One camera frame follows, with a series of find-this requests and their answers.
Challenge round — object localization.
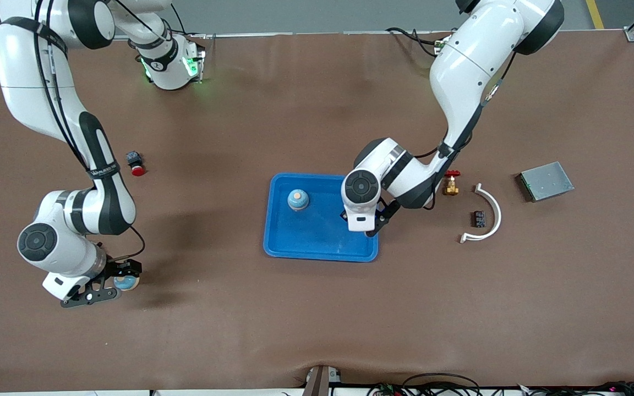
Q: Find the black arm base cable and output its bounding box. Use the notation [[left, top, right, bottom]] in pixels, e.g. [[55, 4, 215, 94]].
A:
[[386, 26, 444, 58]]

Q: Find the red black push button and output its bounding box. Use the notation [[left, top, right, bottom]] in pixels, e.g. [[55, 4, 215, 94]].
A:
[[126, 151, 147, 177]]

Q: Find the coloured wire bundle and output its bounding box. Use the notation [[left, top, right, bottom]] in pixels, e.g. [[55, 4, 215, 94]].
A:
[[367, 382, 406, 396]]

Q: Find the aluminium profile stub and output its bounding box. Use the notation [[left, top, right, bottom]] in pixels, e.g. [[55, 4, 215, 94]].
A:
[[302, 365, 343, 396]]

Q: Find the blue plastic tray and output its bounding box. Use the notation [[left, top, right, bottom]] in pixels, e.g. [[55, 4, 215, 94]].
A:
[[263, 173, 380, 263]]

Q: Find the white semicircular plastic bracket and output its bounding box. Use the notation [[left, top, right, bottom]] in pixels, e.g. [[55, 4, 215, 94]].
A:
[[460, 183, 502, 244]]

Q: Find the silver metal module box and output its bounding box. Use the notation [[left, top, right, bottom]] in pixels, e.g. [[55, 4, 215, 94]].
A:
[[515, 161, 575, 203]]

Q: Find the black cable bundle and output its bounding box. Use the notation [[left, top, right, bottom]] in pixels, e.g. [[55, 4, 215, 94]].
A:
[[518, 381, 634, 396]]

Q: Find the black cable loop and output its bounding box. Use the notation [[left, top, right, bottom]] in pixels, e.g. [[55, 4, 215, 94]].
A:
[[402, 373, 483, 396]]

